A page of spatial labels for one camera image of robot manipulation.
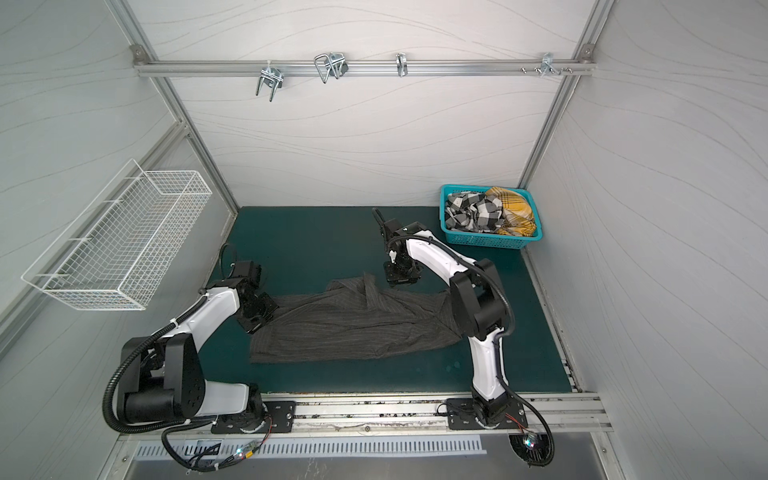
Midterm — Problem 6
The dark grey pinstriped shirt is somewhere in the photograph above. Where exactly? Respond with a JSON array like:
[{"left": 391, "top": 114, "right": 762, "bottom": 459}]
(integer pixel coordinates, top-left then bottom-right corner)
[{"left": 249, "top": 273, "right": 463, "bottom": 364}]

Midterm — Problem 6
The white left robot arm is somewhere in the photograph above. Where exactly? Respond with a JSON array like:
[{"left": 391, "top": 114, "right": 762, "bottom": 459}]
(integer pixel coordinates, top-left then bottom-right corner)
[{"left": 102, "top": 261, "right": 277, "bottom": 434}]

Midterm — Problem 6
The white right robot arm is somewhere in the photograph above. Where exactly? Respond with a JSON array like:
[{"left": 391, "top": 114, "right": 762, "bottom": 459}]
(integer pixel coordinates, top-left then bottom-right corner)
[{"left": 372, "top": 208, "right": 514, "bottom": 428}]

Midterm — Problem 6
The teal plastic laundry basket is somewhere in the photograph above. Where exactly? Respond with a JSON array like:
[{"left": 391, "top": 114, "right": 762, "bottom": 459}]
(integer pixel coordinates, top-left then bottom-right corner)
[{"left": 440, "top": 185, "right": 543, "bottom": 250}]

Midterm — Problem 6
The black white checkered shirt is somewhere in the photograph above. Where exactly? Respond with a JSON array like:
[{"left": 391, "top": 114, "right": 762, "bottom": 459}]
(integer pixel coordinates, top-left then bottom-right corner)
[{"left": 444, "top": 191, "right": 504, "bottom": 233}]

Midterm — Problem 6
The yellow plaid shirt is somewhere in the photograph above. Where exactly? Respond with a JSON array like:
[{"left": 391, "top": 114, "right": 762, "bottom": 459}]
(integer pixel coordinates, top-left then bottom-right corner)
[{"left": 485, "top": 187, "right": 537, "bottom": 237}]

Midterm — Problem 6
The white vent grille strip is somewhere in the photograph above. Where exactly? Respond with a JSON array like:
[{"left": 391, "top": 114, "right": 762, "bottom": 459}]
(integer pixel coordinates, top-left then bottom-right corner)
[{"left": 133, "top": 435, "right": 487, "bottom": 461}]

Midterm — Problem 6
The metal clamp hook middle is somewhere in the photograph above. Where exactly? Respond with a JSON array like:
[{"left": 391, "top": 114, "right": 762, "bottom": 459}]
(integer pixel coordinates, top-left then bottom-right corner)
[{"left": 313, "top": 52, "right": 349, "bottom": 84}]

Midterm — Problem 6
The metal clamp hook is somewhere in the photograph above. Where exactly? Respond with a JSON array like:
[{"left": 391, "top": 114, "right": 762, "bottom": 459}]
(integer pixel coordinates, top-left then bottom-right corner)
[
  {"left": 313, "top": 52, "right": 349, "bottom": 84},
  {"left": 255, "top": 62, "right": 284, "bottom": 102}
]

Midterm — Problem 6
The metal clamp hook left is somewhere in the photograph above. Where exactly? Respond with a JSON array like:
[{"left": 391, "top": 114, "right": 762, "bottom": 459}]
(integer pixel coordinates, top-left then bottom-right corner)
[{"left": 255, "top": 62, "right": 284, "bottom": 102}]

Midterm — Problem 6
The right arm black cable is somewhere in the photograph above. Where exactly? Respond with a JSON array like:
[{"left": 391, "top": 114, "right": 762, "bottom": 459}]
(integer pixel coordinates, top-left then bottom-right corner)
[{"left": 370, "top": 207, "right": 556, "bottom": 468}]

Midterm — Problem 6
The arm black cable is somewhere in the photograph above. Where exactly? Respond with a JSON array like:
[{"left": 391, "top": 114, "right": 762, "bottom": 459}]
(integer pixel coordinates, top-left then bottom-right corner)
[
  {"left": 370, "top": 207, "right": 556, "bottom": 468},
  {"left": 101, "top": 242, "right": 274, "bottom": 474}
]

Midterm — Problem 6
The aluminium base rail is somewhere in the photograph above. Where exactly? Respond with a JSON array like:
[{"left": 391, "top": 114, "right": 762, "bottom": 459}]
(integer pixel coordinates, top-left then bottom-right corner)
[{"left": 116, "top": 392, "right": 613, "bottom": 442}]

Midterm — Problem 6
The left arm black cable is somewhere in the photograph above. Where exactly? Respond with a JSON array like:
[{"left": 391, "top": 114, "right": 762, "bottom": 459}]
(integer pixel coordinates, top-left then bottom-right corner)
[{"left": 101, "top": 242, "right": 274, "bottom": 474}]

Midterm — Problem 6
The white wire wall basket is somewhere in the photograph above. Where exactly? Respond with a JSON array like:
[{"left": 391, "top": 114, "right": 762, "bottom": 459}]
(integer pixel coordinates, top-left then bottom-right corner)
[{"left": 21, "top": 159, "right": 212, "bottom": 311}]

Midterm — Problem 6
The small metal ring clamp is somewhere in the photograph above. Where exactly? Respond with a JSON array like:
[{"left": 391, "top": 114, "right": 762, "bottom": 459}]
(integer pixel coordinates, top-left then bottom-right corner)
[{"left": 395, "top": 53, "right": 408, "bottom": 78}]

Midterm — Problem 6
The metal bracket right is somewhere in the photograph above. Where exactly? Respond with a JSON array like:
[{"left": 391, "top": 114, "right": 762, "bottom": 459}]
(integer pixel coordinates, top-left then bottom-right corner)
[{"left": 520, "top": 53, "right": 573, "bottom": 77}]

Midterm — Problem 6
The aluminium horizontal rail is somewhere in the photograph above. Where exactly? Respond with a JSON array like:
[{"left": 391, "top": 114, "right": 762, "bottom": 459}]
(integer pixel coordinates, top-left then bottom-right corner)
[{"left": 134, "top": 57, "right": 597, "bottom": 78}]

